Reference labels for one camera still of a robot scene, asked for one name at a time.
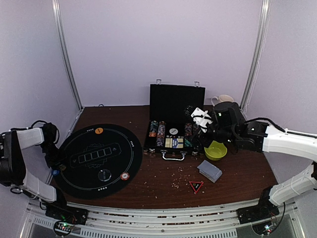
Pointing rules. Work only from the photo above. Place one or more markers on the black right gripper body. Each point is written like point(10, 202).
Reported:
point(198, 134)

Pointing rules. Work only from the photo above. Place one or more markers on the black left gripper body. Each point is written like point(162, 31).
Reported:
point(55, 158)

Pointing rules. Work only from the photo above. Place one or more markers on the blue small blind button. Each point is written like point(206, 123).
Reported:
point(55, 172)

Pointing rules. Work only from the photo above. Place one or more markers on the orange round button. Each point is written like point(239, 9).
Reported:
point(99, 130)

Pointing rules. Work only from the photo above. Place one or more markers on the clear black round button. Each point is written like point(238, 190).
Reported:
point(104, 175)

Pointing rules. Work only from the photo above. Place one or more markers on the black poker chip case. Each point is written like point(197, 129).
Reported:
point(167, 103)

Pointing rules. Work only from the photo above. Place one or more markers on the red and white poker chip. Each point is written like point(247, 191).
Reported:
point(125, 176)

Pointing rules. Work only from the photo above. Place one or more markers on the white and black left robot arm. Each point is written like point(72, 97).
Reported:
point(13, 170)

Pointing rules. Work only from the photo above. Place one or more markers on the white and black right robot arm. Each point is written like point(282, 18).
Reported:
point(263, 135)

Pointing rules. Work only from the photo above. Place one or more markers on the blue texas holdem card deck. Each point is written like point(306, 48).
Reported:
point(177, 143)

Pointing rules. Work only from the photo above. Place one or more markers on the cream patterned mug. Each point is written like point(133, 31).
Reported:
point(221, 98)

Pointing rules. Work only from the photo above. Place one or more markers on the right outer poker chip row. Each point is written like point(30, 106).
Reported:
point(195, 127)

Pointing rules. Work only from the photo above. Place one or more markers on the yellow-green bowl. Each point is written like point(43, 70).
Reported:
point(216, 151)

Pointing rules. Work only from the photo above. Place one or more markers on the round black poker mat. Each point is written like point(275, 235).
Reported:
point(86, 153)

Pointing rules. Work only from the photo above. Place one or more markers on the white dealer button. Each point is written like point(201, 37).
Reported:
point(173, 131)

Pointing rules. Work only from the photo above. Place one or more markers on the grey card deck box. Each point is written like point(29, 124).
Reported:
point(210, 171)

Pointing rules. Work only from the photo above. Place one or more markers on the cream card deck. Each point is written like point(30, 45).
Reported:
point(168, 142)

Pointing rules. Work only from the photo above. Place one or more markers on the left inner poker chip row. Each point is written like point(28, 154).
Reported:
point(160, 134)

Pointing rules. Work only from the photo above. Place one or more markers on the left green circuit board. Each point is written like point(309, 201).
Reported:
point(62, 228)

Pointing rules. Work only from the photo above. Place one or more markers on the green circuit board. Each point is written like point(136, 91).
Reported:
point(266, 228)
point(62, 228)

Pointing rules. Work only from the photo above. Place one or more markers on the red and black triangle card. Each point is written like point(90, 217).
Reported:
point(196, 185)

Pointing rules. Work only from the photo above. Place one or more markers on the left outer poker chip row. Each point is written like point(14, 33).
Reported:
point(153, 128)

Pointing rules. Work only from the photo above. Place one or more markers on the right green circuit board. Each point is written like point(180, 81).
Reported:
point(266, 228)

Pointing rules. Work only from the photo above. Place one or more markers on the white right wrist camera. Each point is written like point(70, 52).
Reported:
point(201, 119)

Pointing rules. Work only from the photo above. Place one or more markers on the aluminium front rail base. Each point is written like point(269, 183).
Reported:
point(219, 221)

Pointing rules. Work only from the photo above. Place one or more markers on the right aluminium frame post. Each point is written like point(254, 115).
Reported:
point(255, 63)

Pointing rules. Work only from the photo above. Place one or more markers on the aluminium frame post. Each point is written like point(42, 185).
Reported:
point(255, 63)
point(64, 51)

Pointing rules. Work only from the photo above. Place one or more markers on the left aluminium frame post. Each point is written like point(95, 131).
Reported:
point(64, 51)

